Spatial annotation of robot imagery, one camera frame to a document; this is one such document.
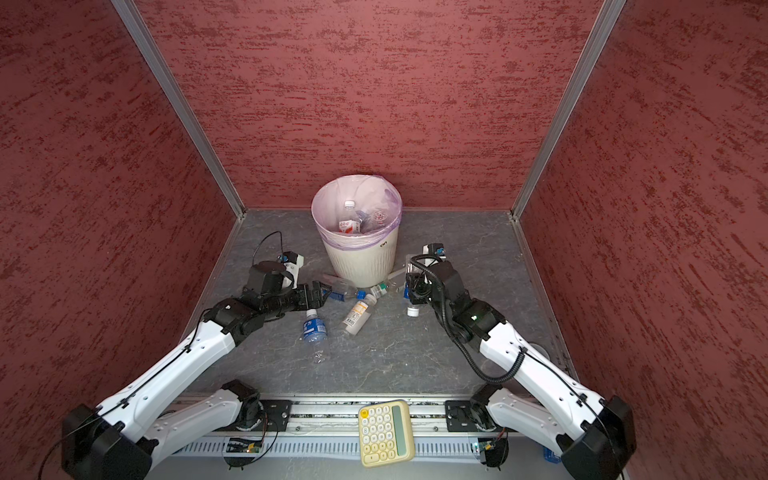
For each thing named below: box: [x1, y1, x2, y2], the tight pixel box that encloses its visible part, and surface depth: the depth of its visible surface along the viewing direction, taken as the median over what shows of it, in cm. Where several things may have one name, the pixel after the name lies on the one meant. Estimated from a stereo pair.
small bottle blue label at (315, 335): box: [303, 308, 328, 364], surface depth 86 cm
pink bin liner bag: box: [311, 174, 403, 250], surface depth 91 cm
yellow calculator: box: [358, 400, 415, 467], surface depth 71 cm
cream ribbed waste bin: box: [324, 230, 399, 288], surface depth 89 cm
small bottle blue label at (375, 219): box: [362, 207, 391, 232], surface depth 95 cm
